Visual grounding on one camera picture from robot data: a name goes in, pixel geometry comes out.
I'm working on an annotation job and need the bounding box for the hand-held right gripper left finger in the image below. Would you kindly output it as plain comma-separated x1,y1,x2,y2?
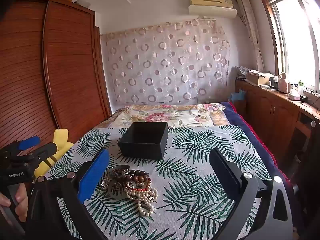
25,148,110,240

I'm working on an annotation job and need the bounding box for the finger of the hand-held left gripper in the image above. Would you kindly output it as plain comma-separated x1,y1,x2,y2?
0,136,42,157
14,143,57,172

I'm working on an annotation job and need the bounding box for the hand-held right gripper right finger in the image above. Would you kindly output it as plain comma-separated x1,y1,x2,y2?
209,149,294,240

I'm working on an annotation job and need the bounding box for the brown wooden bead bracelet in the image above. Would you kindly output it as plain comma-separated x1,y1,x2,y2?
127,169,150,183

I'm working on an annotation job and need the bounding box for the white pearl necklace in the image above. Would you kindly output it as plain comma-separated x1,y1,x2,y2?
124,180,159,217

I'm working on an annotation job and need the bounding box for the black jewelry box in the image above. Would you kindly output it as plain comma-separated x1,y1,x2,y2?
118,122,169,160

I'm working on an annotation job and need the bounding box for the person's left hand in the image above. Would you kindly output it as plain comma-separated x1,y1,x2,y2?
0,182,29,215

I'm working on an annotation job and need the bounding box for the yellow plush toy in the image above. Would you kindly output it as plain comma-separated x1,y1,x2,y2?
34,129,74,178

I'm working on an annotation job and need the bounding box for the leaf print cloth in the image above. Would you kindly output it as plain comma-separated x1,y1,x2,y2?
44,125,273,240

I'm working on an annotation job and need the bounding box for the navy blue blanket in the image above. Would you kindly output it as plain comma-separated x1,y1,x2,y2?
221,102,290,183

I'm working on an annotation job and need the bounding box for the long wooden cabinet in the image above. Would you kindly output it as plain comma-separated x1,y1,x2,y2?
235,79,320,170

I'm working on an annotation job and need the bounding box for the blue plastic bag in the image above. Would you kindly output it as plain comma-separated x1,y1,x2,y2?
231,91,248,104

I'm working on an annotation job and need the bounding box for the brown wooden wardrobe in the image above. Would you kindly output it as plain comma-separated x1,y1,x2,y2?
0,0,112,155

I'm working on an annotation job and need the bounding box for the open cardboard box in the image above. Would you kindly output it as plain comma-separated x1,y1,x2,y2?
247,71,274,85

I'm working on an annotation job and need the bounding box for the pile of papers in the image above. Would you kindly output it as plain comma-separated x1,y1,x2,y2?
235,66,250,78

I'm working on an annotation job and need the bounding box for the white kettle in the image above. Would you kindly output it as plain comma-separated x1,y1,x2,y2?
278,72,288,93

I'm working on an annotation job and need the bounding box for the patterned window curtain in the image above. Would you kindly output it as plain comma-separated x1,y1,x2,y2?
236,0,265,73

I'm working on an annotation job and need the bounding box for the window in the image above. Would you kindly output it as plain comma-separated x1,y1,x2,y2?
259,0,320,93

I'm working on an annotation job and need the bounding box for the beige air conditioner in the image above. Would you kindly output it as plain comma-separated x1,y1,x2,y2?
188,0,237,18

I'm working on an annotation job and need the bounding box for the circle patterned wall curtain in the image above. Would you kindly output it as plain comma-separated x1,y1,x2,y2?
100,19,230,108

